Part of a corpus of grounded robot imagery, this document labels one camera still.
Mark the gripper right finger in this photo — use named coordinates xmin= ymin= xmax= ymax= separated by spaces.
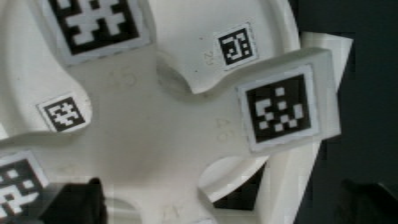
xmin=340 ymin=180 xmax=398 ymax=224

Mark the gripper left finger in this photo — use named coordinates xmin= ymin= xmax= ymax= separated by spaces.
xmin=40 ymin=178 xmax=107 ymax=224

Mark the white cross-shaped table base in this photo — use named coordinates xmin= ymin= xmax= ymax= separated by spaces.
xmin=0 ymin=0 xmax=342 ymax=224

